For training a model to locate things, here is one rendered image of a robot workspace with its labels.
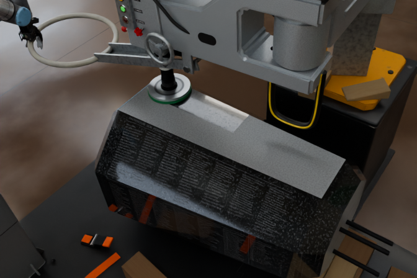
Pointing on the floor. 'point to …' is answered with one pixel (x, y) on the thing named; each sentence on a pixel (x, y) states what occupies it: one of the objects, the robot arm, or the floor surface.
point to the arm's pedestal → (16, 247)
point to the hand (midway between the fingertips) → (36, 46)
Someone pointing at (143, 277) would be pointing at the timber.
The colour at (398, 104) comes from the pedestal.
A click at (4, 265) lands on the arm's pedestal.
